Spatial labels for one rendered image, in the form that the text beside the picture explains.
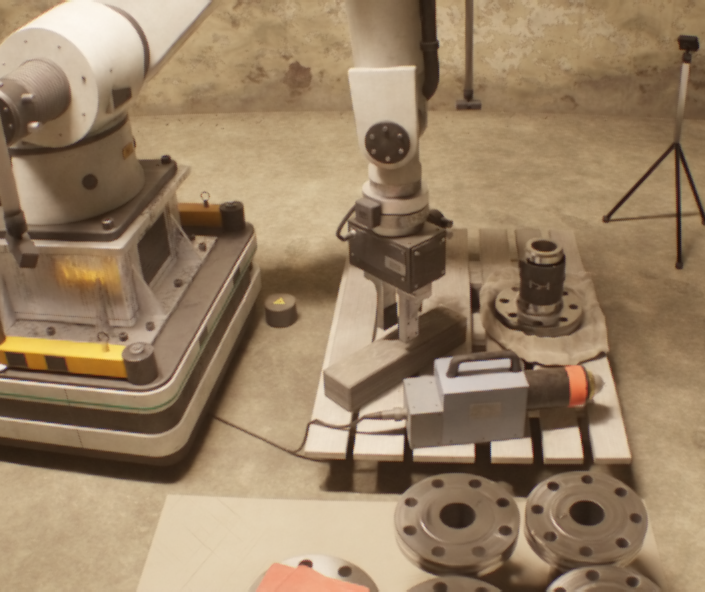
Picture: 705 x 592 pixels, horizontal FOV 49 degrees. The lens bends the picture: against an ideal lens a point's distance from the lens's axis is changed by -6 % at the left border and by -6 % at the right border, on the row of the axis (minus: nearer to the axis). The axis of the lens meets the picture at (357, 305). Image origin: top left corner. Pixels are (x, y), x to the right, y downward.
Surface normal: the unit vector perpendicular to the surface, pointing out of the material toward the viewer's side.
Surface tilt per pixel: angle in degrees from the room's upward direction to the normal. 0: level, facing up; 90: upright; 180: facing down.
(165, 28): 90
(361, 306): 0
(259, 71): 90
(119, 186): 69
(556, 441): 0
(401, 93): 90
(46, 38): 90
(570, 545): 0
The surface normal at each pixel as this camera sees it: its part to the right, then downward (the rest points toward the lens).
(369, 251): -0.74, 0.38
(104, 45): 0.83, -0.28
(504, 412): 0.08, 0.53
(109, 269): -0.16, 0.53
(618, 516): -0.04, -0.84
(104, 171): 0.73, 0.34
